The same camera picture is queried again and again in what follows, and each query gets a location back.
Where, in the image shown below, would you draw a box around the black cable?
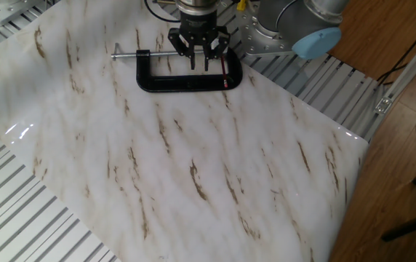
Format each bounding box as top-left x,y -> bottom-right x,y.
143,0 -> 182,23
376,12 -> 416,87

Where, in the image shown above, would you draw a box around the silver perforated mounting plate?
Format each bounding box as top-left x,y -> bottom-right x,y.
0,0 -> 47,28

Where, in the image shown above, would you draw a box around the red pencil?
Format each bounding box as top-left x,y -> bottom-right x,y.
219,54 -> 229,89

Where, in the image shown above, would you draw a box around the black metal c-clamp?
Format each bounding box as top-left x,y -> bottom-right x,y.
111,42 -> 244,93

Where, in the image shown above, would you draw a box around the black stool legs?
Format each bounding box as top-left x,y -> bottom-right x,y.
380,159 -> 416,243

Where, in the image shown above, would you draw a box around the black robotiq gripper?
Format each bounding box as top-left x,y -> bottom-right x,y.
167,10 -> 231,72

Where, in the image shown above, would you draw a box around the aluminium frame post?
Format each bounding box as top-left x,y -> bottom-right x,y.
363,22 -> 416,143

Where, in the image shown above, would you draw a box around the glossy marble pattern sheet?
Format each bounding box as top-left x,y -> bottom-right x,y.
0,0 -> 369,262

